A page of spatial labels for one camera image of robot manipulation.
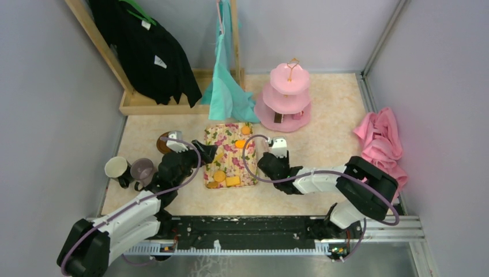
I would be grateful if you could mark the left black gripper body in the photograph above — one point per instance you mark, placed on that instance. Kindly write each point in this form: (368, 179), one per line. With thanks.
(204, 158)

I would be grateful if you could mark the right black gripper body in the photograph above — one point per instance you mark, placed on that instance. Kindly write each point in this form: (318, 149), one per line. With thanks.
(284, 160)

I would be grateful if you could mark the chocolate cake slice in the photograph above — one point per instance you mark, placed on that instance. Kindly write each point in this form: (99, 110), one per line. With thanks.
(278, 118)

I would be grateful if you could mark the pink macaron pastry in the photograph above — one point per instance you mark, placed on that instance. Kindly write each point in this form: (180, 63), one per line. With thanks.
(298, 116)

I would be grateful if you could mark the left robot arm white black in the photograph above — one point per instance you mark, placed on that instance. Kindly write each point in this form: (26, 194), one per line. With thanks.
(92, 245)

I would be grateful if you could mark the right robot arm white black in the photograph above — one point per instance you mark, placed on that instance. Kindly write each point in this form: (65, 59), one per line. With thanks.
(368, 190)

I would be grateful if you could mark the yellow cheese wedge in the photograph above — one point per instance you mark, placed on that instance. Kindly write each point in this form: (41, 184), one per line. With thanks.
(218, 157)

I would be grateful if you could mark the round orange cookie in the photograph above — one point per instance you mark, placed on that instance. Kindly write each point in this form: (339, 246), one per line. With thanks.
(219, 176)

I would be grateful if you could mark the floral serving tray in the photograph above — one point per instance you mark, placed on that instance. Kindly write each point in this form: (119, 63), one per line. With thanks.
(233, 162)

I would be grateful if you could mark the small brown cookie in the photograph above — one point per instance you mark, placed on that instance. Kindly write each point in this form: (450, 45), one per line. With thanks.
(213, 185)

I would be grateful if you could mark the orange croissant pastry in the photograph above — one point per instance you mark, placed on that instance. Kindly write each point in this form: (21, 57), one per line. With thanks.
(241, 144)

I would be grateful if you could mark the yellow square biscuit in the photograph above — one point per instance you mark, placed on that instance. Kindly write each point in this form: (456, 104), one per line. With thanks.
(233, 181)

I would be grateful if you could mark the small orange pastry top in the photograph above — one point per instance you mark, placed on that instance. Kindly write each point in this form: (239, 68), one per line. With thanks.
(246, 130)

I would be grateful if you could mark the brown saucer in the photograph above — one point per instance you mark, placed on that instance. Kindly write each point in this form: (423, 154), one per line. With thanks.
(161, 145)

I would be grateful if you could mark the teal hanging garment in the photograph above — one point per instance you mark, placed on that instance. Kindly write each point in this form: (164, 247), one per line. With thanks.
(225, 97)

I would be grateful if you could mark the pink three-tier cake stand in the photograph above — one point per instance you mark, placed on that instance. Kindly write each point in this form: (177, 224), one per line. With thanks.
(287, 93)

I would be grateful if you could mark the purple mug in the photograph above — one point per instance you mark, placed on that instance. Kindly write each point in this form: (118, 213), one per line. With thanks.
(142, 171)

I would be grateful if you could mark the wooden clothes rack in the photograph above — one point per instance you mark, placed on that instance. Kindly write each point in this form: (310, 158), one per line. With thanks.
(134, 103)

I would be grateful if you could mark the cream mug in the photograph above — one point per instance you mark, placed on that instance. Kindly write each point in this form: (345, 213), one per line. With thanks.
(118, 169)

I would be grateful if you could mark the black hanging garment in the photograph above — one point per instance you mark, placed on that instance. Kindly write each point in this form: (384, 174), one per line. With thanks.
(153, 60)

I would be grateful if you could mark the pink crumpled cloth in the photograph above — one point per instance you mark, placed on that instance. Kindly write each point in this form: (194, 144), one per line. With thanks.
(381, 145)

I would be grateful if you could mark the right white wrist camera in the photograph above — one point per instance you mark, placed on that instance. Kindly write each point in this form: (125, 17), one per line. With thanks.
(277, 146)

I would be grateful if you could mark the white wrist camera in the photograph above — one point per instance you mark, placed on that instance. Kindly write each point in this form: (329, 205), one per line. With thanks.
(175, 142)
(277, 146)

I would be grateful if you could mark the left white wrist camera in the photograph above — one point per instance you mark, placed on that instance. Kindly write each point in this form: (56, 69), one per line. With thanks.
(175, 142)

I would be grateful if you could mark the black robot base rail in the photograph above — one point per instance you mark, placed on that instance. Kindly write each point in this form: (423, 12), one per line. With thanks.
(256, 236)

